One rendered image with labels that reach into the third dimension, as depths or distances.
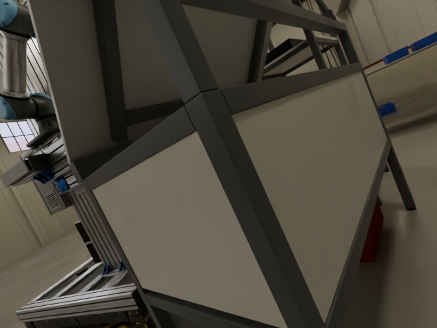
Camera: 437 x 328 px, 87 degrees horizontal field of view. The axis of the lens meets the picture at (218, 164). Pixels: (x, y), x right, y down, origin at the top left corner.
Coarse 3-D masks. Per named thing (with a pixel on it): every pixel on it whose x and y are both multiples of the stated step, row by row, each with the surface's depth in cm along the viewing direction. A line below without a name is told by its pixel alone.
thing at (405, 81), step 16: (432, 48) 278; (384, 64) 299; (400, 64) 293; (416, 64) 287; (432, 64) 282; (368, 80) 309; (384, 80) 303; (400, 80) 297; (416, 80) 291; (432, 80) 286; (384, 96) 307; (400, 96) 301; (416, 96) 295; (416, 112) 299
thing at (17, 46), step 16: (0, 0) 96; (0, 16) 97; (16, 16) 99; (0, 32) 102; (16, 32) 102; (32, 32) 108; (16, 48) 105; (16, 64) 108; (16, 80) 110; (0, 96) 110; (16, 96) 112; (0, 112) 113; (16, 112) 114; (32, 112) 121
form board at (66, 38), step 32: (32, 0) 51; (64, 0) 55; (128, 0) 66; (64, 32) 58; (96, 32) 63; (128, 32) 70; (224, 32) 103; (64, 64) 60; (96, 64) 67; (128, 64) 74; (160, 64) 84; (224, 64) 112; (64, 96) 63; (96, 96) 70; (128, 96) 78; (160, 96) 89; (64, 128) 66; (96, 128) 74; (128, 128) 83
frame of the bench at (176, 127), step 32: (352, 64) 99; (224, 96) 33; (256, 96) 39; (160, 128) 38; (192, 128) 33; (224, 128) 31; (384, 128) 114; (128, 160) 48; (224, 160) 31; (384, 160) 95; (256, 192) 32; (256, 224) 32; (256, 256) 34; (288, 256) 34; (352, 256) 49; (288, 288) 32; (160, 320) 74; (192, 320) 56; (224, 320) 47; (288, 320) 35; (320, 320) 35
